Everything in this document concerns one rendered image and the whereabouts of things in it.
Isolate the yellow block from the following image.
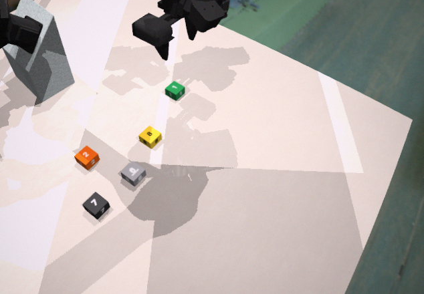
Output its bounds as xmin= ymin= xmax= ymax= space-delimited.
xmin=139 ymin=126 xmax=162 ymax=149

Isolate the orange block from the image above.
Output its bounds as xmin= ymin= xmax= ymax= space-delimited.
xmin=74 ymin=146 xmax=100 ymax=170

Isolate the small green block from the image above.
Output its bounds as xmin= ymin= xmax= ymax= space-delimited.
xmin=165 ymin=82 xmax=185 ymax=100

